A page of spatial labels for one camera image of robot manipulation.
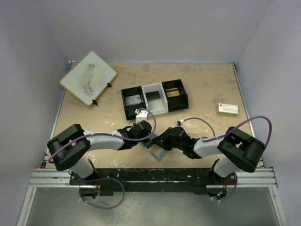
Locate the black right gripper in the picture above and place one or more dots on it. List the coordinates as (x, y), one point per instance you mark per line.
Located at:
(160, 140)

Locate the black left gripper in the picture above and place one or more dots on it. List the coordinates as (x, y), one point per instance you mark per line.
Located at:
(146, 141)

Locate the gold credit card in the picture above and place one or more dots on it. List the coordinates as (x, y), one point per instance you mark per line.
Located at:
(156, 150)

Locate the green leather card holder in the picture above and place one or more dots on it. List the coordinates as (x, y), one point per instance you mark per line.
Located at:
(149, 144)

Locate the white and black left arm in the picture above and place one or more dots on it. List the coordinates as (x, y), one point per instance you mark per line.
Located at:
(67, 149)

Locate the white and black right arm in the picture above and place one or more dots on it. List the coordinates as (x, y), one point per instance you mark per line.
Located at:
(241, 151)

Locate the black card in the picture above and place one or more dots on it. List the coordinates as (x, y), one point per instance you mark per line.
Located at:
(154, 95)

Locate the silver VIP card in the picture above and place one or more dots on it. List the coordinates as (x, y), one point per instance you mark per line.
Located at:
(133, 100)

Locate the white card box red logo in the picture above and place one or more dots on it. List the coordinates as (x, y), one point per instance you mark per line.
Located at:
(226, 109)

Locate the white middle bin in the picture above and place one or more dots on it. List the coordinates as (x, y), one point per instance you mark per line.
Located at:
(159, 106)

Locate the black bin left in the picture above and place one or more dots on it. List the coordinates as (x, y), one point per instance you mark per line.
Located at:
(130, 110)

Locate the black bin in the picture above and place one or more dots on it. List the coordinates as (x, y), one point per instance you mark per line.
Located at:
(130, 110)
(177, 98)

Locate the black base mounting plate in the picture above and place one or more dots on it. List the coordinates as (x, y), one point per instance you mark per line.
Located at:
(189, 180)

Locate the black bin right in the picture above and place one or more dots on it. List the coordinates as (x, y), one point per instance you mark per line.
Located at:
(177, 98)

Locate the yellow rimmed whiteboard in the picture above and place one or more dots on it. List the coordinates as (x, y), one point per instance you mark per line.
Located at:
(88, 78)

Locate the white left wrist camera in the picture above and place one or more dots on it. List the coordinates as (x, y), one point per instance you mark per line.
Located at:
(141, 115)

